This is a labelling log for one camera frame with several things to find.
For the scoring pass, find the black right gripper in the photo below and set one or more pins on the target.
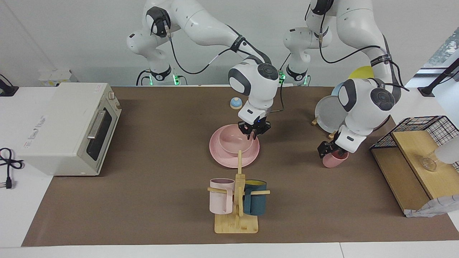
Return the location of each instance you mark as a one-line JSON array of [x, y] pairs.
[[260, 127]]

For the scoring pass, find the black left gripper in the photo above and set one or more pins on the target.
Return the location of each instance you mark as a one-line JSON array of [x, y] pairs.
[[328, 147]]

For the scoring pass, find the pink cup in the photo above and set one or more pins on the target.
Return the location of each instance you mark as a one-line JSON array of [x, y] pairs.
[[333, 163]]

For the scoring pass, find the pink bowl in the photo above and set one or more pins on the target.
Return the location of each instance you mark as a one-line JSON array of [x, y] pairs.
[[231, 141]]

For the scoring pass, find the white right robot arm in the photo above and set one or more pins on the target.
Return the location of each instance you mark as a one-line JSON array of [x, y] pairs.
[[200, 18]]

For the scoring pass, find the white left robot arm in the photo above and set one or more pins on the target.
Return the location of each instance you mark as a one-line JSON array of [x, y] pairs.
[[362, 104]]

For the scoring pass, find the blue bell with wooden knob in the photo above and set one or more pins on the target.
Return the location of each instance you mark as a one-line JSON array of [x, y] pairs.
[[235, 104]]

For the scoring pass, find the wooden plate rack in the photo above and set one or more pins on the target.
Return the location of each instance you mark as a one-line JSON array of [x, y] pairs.
[[315, 122]]

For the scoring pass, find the pink speckled plate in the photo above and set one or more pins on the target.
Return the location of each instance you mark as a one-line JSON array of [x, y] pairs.
[[218, 154]]

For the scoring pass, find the gray plate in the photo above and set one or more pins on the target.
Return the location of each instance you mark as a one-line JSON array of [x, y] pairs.
[[328, 113]]

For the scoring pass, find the light blue plate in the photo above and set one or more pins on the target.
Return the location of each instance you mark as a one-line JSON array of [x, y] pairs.
[[336, 91]]

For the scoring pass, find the dark teal mug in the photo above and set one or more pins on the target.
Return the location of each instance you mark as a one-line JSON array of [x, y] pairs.
[[256, 204]]

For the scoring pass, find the pink mug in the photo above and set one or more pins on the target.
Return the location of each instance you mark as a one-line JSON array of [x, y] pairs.
[[220, 200]]

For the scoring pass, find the wooden shelf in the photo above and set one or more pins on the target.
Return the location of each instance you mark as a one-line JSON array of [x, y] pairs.
[[416, 154]]

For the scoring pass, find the yellow plate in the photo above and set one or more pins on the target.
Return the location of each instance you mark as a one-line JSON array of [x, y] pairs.
[[360, 72]]

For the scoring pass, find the wooden mug tree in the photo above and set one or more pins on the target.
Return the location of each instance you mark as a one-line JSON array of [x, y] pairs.
[[236, 225]]

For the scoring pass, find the clear glass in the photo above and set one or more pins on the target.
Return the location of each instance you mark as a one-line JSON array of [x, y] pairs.
[[429, 164]]

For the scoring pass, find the black stand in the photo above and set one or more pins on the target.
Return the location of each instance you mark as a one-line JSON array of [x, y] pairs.
[[426, 91]]

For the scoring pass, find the brown table mat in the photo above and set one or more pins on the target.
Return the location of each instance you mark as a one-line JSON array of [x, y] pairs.
[[143, 200]]

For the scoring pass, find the beige toaster oven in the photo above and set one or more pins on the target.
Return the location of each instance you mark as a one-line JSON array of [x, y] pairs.
[[53, 125]]

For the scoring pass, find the white box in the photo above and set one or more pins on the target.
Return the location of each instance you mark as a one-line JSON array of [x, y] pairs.
[[53, 77]]

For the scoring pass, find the black device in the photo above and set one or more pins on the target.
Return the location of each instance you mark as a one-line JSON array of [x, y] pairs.
[[9, 91]]

